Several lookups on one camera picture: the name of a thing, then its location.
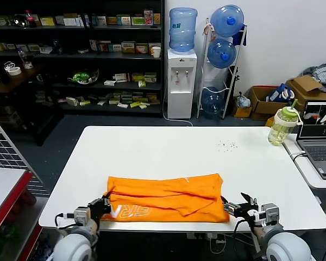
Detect clear purple plastic bottle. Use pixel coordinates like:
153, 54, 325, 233
17, 46, 29, 66

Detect upright blue water jug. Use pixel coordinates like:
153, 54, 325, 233
169, 8, 198, 54

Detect pink hanging rag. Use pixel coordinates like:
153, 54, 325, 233
203, 24, 217, 41

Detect white cable under table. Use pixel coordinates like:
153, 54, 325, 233
209, 237, 227, 255

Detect white table with red edge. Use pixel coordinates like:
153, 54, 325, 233
0, 166, 44, 261

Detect blue water jug with cap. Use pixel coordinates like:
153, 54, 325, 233
210, 4, 245, 38
208, 38, 237, 69

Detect grey plastic bag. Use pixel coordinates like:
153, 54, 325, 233
234, 92, 252, 109

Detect pile of grey blue clothes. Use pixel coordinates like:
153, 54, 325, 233
300, 61, 326, 95

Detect white dispenser cord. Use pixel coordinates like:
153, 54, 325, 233
163, 86, 194, 127

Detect open cardboard box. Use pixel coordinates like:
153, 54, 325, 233
249, 86, 292, 122

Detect shiny dark glass bowl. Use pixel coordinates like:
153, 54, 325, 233
12, 15, 31, 29

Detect large brown cardboard box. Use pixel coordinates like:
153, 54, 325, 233
285, 75, 326, 112

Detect cola bottle with red cap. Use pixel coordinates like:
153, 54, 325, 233
25, 10, 37, 29

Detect clear bottle with green lid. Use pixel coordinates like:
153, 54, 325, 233
268, 99, 304, 147

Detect scattered dark crumbs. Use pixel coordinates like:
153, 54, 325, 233
219, 140, 240, 152

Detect orange t-shirt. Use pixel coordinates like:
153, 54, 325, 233
106, 173, 231, 223

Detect white wire grid panel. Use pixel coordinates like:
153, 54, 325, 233
0, 110, 48, 196

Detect blue bag with white handles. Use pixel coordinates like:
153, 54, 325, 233
266, 83, 296, 103

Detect white water dispenser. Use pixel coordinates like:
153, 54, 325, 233
167, 48, 198, 120

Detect blue water jug without cap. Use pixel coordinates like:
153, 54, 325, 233
201, 86, 226, 119

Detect white side table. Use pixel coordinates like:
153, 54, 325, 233
282, 133, 326, 237

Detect green item in plastic bag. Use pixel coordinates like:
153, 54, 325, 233
68, 69, 101, 86

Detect white wire jug rack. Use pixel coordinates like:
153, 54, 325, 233
197, 17, 248, 120

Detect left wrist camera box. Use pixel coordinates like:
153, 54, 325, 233
73, 206, 91, 226

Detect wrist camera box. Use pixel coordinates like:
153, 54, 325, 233
254, 203, 279, 226
73, 206, 91, 226

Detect yellow label medicine box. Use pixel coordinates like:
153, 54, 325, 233
122, 41, 137, 53

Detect black metal shelving unit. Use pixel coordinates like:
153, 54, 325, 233
0, 0, 166, 119

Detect white tape roll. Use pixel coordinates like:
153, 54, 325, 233
4, 61, 23, 77

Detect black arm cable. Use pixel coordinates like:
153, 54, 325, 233
233, 219, 251, 247
55, 213, 77, 229

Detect teal medicine box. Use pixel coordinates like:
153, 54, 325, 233
117, 15, 132, 27

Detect small yellow cardboard box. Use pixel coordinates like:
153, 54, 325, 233
233, 96, 253, 118

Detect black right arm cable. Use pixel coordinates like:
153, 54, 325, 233
233, 219, 251, 247

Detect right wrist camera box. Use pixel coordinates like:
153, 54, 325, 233
254, 203, 279, 226

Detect black tumbler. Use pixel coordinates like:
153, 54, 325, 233
0, 64, 12, 84

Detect black folded stand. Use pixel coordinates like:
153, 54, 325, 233
227, 65, 240, 98

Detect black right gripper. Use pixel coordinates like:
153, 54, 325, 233
220, 192, 261, 224

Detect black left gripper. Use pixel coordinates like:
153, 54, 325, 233
87, 191, 112, 220

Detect grey open laptop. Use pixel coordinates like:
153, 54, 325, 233
296, 100, 326, 180

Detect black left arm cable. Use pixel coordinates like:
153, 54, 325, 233
55, 213, 77, 229

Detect brown wooden desk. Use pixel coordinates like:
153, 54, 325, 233
0, 65, 44, 95

